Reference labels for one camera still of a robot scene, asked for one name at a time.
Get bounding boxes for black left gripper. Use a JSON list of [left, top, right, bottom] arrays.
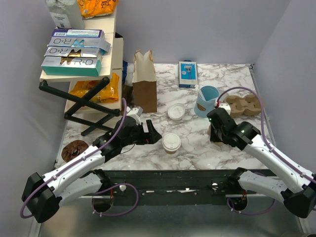
[[121, 120, 162, 148]]

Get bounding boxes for white plastic cup lid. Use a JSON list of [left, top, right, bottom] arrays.
[[162, 133, 181, 149]]

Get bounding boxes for brown paper bag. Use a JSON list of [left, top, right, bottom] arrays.
[[132, 50, 158, 113]]

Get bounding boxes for brown paper coffee cup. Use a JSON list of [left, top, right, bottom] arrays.
[[164, 148, 178, 154]]

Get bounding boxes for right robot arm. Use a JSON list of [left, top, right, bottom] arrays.
[[207, 108, 316, 218]]

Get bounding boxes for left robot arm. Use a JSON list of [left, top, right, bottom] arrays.
[[20, 116, 162, 223]]

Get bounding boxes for white lid stack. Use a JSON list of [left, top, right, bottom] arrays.
[[167, 103, 186, 121]]

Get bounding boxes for light blue plastic tumbler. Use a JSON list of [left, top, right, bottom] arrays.
[[194, 85, 219, 118]]

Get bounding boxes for stacked cardboard cup carriers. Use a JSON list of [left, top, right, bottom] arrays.
[[224, 94, 261, 118]]

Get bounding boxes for orange snack bag lower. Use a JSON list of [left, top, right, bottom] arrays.
[[69, 72, 120, 104]]

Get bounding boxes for orange snack bag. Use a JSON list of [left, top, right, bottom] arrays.
[[69, 72, 120, 104], [77, 0, 119, 19]]

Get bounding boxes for blue razor package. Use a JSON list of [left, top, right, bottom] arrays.
[[179, 61, 198, 88]]

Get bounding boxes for cream folding shelf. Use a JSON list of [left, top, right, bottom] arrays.
[[39, 7, 124, 114]]

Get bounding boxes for teal toothpaste box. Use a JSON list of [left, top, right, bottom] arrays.
[[41, 56, 102, 77]]

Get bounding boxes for silver blue toothpaste box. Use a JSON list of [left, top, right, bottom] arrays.
[[47, 37, 111, 52]]

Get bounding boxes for purple white box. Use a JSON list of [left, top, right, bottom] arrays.
[[52, 28, 105, 39]]

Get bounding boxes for orange snack bag top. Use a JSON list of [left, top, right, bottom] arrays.
[[77, 0, 119, 19]]

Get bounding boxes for grey paper bag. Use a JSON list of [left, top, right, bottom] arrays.
[[46, 0, 85, 29]]

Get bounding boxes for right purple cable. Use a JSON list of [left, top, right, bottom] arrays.
[[216, 86, 316, 215]]

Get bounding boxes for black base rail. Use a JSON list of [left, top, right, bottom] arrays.
[[81, 169, 260, 206]]

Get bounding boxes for black shelf frame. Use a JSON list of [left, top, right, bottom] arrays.
[[39, 77, 120, 136]]

